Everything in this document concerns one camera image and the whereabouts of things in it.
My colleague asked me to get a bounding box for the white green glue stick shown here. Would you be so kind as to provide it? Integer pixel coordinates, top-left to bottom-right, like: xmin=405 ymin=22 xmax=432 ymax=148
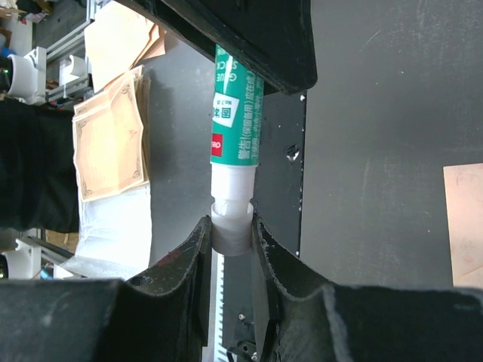
xmin=211 ymin=45 xmax=264 ymax=202

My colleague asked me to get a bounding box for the white glue stick cap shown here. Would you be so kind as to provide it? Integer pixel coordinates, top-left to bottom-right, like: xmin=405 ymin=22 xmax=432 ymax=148
xmin=211 ymin=203 xmax=254 ymax=256

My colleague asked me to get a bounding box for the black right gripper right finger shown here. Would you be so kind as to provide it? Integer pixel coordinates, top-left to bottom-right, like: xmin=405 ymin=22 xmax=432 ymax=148
xmin=251 ymin=216 xmax=482 ymax=361

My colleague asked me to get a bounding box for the stack of spare letter papers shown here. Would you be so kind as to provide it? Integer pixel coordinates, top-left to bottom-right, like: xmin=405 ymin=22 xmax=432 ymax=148
xmin=72 ymin=66 xmax=150 ymax=202

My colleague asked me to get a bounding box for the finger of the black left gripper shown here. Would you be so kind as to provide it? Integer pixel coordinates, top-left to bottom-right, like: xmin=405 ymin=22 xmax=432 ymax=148
xmin=122 ymin=0 xmax=317 ymax=95

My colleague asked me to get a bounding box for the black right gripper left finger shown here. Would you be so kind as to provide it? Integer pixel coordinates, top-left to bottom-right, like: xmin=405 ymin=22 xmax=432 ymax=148
xmin=1 ymin=216 xmax=211 ymax=361

